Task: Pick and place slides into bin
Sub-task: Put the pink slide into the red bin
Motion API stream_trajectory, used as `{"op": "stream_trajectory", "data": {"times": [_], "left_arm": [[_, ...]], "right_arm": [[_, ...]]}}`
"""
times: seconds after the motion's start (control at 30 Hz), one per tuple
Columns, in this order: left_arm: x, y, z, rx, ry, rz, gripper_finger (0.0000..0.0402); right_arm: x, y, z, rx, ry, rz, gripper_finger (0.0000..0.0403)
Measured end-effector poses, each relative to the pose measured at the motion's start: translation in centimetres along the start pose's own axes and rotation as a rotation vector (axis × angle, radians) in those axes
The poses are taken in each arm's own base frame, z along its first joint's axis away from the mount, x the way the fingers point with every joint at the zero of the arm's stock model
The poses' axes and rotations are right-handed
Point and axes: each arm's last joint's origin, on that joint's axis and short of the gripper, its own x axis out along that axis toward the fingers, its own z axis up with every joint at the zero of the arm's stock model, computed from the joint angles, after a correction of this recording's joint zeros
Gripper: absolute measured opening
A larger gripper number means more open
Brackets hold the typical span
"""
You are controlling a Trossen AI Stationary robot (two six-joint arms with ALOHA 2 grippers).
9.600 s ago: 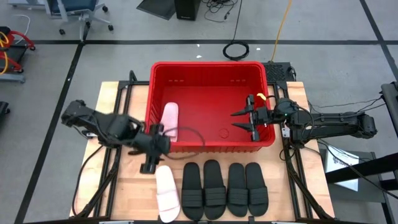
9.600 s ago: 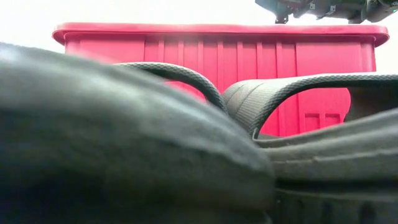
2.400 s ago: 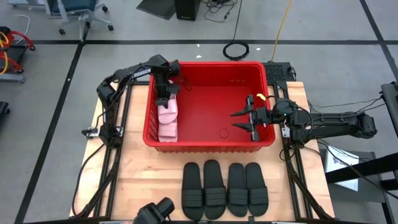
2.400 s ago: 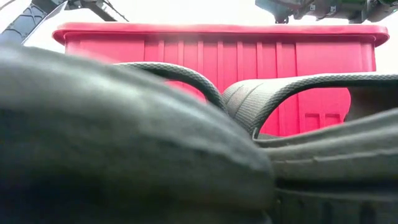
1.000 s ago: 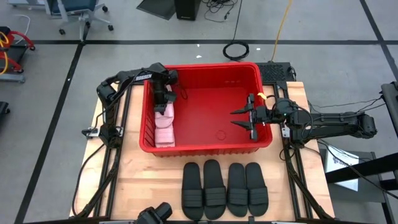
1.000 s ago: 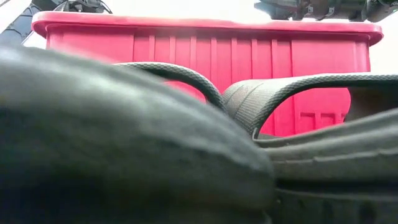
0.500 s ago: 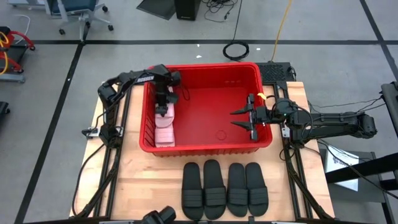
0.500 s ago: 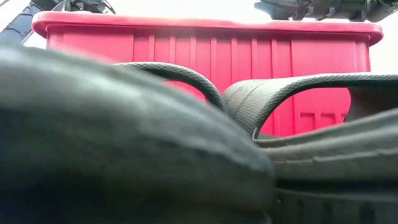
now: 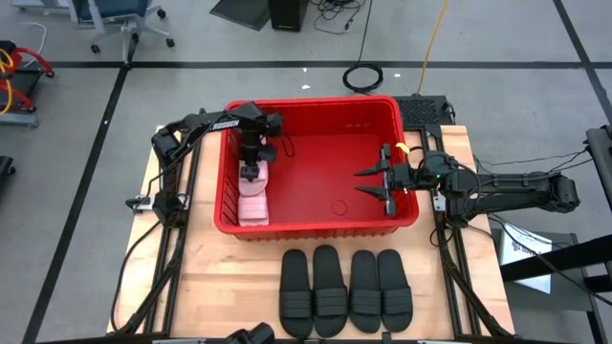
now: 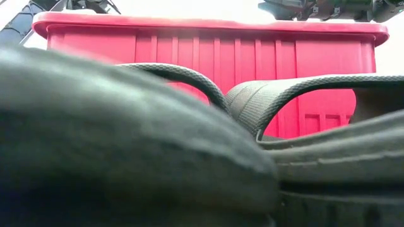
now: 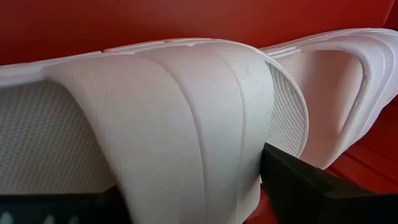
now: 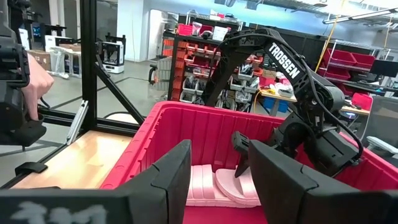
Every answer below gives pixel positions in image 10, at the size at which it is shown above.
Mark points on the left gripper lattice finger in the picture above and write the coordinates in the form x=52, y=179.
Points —
x=15, y=26

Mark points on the black rubber slide sandal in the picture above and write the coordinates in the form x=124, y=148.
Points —
x=331, y=164
x=126, y=157

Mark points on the red plastic ribbed bin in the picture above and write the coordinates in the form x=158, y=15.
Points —
x=252, y=56

